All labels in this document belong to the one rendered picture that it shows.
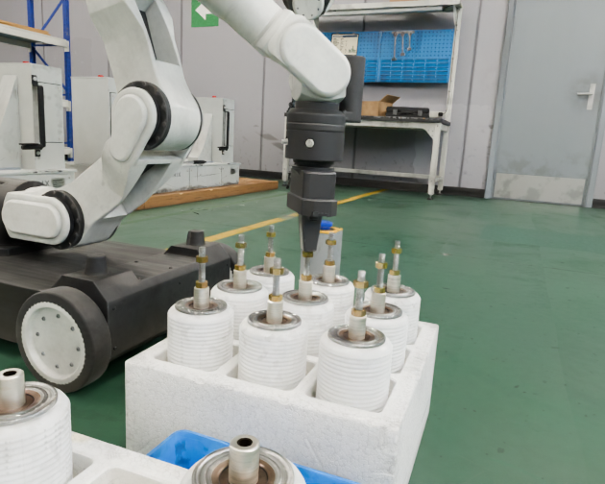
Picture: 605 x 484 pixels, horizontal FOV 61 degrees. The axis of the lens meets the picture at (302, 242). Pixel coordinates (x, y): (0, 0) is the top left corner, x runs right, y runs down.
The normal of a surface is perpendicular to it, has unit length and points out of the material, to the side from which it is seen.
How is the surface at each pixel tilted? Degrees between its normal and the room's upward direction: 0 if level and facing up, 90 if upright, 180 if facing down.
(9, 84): 69
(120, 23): 114
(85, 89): 90
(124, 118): 90
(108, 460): 0
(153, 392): 90
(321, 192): 90
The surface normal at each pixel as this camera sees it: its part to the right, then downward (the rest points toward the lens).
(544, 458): 0.06, -0.98
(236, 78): -0.39, 0.16
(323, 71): 0.23, 0.21
